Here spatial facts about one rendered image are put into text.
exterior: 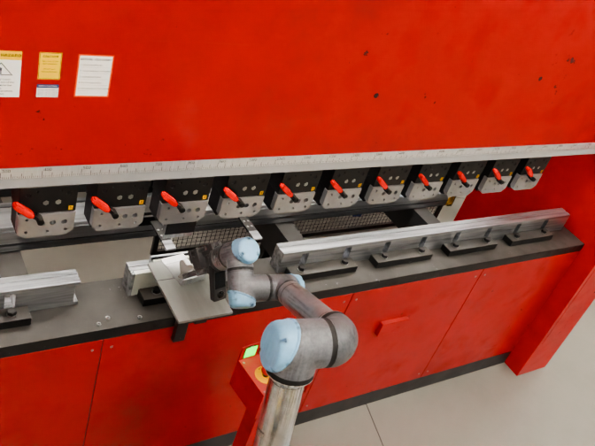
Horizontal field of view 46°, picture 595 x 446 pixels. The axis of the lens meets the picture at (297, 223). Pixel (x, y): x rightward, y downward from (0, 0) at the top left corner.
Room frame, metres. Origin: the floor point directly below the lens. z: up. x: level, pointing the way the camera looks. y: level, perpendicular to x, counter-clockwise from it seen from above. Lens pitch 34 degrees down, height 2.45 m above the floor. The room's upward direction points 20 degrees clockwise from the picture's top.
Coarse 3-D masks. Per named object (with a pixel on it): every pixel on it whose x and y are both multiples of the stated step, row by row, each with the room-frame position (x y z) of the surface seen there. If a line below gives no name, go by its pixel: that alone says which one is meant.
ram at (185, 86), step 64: (0, 0) 1.33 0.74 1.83; (64, 0) 1.41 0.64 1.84; (128, 0) 1.51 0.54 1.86; (192, 0) 1.61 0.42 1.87; (256, 0) 1.73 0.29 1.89; (320, 0) 1.86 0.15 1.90; (384, 0) 2.00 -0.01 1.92; (448, 0) 2.16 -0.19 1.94; (512, 0) 2.34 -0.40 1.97; (576, 0) 2.55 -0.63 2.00; (64, 64) 1.42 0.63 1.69; (128, 64) 1.53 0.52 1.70; (192, 64) 1.64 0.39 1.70; (256, 64) 1.76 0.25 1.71; (320, 64) 1.90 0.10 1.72; (384, 64) 2.06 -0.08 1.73; (448, 64) 2.24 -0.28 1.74; (512, 64) 2.44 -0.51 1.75; (576, 64) 2.68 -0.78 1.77; (0, 128) 1.34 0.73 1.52; (64, 128) 1.43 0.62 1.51; (128, 128) 1.54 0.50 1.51; (192, 128) 1.67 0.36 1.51; (256, 128) 1.80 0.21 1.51; (320, 128) 1.96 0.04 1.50; (384, 128) 2.13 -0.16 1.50; (448, 128) 2.33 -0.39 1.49; (512, 128) 2.56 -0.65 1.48; (576, 128) 2.84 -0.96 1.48
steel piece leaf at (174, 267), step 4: (184, 260) 1.73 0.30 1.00; (188, 260) 1.74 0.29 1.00; (168, 264) 1.69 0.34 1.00; (172, 264) 1.69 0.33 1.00; (176, 264) 1.70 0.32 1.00; (188, 264) 1.72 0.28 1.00; (168, 268) 1.67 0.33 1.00; (172, 268) 1.67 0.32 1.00; (176, 268) 1.68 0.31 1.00; (172, 272) 1.66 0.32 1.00; (176, 272) 1.67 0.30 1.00; (180, 272) 1.67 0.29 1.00; (176, 276) 1.65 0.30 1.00; (196, 276) 1.68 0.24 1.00; (200, 276) 1.67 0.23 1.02; (204, 276) 1.68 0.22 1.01; (180, 280) 1.64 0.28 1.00; (184, 280) 1.62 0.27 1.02; (188, 280) 1.63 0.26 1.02; (192, 280) 1.64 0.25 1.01; (196, 280) 1.66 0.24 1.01; (200, 280) 1.67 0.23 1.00; (184, 284) 1.62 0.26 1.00
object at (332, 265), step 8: (312, 264) 2.08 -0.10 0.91; (320, 264) 2.10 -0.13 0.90; (328, 264) 2.12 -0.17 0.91; (336, 264) 2.14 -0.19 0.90; (352, 264) 2.17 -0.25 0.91; (288, 272) 2.00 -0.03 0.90; (296, 272) 2.00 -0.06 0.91; (304, 272) 2.02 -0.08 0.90; (312, 272) 2.04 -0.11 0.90; (320, 272) 2.05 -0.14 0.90; (328, 272) 2.08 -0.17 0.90; (336, 272) 2.11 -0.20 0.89; (344, 272) 2.13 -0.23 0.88; (304, 280) 2.01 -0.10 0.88
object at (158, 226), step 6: (150, 198) 1.94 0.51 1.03; (150, 210) 1.88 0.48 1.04; (144, 216) 1.85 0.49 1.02; (150, 216) 1.86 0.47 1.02; (144, 222) 1.85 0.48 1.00; (150, 222) 1.86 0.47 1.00; (156, 222) 1.86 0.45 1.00; (156, 228) 1.83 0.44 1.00; (162, 228) 1.84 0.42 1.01; (162, 234) 1.82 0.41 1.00; (162, 240) 1.79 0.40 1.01; (168, 240) 1.80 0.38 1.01; (168, 246) 1.77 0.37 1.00; (174, 246) 1.78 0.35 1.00
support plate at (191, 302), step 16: (160, 272) 1.64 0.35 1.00; (160, 288) 1.57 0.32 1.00; (176, 288) 1.59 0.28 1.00; (192, 288) 1.62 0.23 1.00; (208, 288) 1.64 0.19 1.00; (176, 304) 1.53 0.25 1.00; (192, 304) 1.55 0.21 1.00; (208, 304) 1.58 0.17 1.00; (224, 304) 1.60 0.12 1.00; (176, 320) 1.48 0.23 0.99; (192, 320) 1.50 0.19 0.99
